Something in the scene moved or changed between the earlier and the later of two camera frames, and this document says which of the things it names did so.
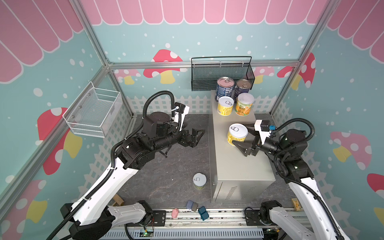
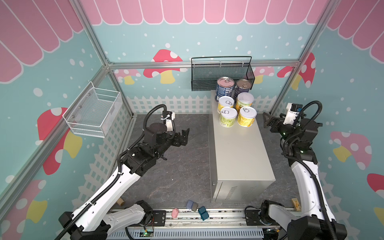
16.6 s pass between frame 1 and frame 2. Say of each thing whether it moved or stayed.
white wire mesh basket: stayed
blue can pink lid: stayed
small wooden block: stayed
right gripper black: moved
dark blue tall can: stayed
